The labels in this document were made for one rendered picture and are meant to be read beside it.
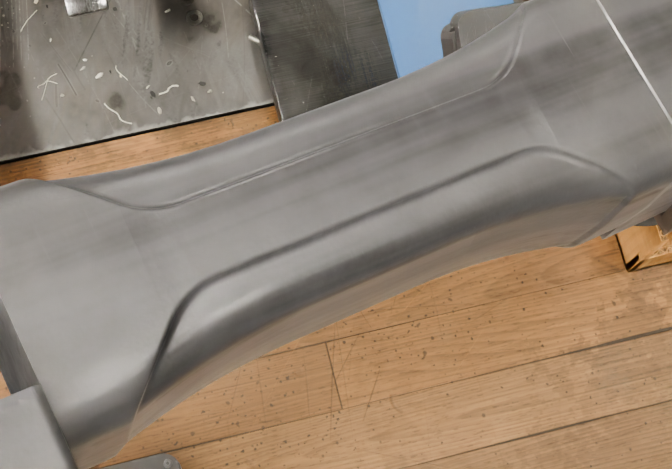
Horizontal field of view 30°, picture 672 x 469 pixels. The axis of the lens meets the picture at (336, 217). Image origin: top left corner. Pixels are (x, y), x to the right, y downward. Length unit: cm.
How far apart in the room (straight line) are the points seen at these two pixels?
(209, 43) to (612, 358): 31
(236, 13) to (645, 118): 49
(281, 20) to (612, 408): 31
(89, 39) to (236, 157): 51
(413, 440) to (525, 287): 11
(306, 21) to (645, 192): 46
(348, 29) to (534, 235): 45
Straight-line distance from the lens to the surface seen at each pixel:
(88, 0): 72
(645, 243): 74
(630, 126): 34
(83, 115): 79
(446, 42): 54
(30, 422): 27
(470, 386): 75
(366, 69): 77
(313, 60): 77
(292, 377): 74
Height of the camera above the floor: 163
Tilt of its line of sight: 74 degrees down
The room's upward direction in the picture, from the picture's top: 10 degrees clockwise
